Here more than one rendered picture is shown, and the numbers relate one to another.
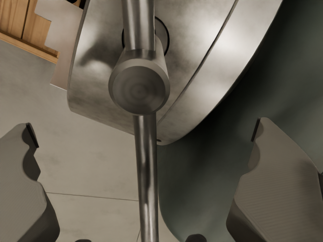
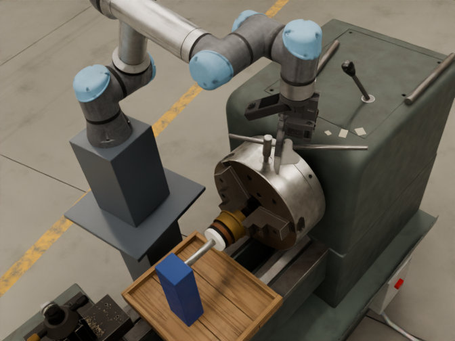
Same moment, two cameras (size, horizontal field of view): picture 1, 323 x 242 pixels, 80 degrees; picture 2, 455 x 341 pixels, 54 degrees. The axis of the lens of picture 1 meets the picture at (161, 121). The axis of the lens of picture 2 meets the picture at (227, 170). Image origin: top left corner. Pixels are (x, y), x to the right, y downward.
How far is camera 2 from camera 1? 1.07 m
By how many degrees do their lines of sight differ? 56
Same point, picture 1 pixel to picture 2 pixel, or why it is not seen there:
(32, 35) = (254, 312)
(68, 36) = (261, 219)
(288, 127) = not seen: hidden behind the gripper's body
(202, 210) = (338, 152)
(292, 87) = not seen: hidden behind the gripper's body
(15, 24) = (244, 321)
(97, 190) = not seen: outside the picture
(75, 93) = (277, 187)
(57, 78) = (277, 226)
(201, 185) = (328, 155)
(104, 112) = (289, 185)
